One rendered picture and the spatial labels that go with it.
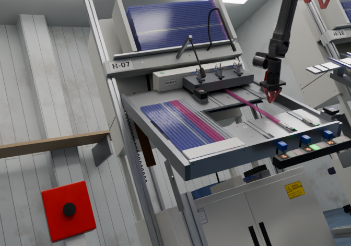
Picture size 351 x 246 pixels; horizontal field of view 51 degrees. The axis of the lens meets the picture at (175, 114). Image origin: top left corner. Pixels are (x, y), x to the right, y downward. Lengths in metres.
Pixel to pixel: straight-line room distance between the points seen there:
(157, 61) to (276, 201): 0.88
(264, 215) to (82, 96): 3.51
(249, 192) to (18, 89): 3.50
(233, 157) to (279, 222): 0.50
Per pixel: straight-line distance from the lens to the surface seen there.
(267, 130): 1.48
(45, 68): 4.58
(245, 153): 1.32
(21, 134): 4.44
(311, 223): 1.79
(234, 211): 1.60
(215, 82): 1.80
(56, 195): 1.25
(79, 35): 5.26
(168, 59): 1.92
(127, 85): 1.97
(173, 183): 1.21
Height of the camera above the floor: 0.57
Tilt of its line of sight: 15 degrees up
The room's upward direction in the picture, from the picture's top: 18 degrees counter-clockwise
